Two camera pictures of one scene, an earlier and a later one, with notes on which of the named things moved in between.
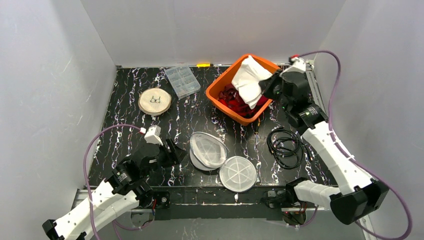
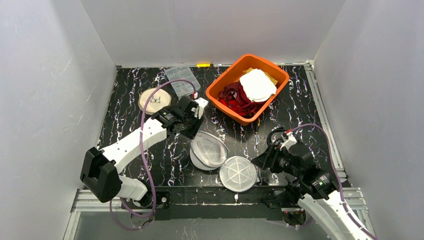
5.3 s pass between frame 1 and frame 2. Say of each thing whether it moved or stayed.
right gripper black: moved
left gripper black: moved
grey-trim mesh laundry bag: stayed
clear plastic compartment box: stayed
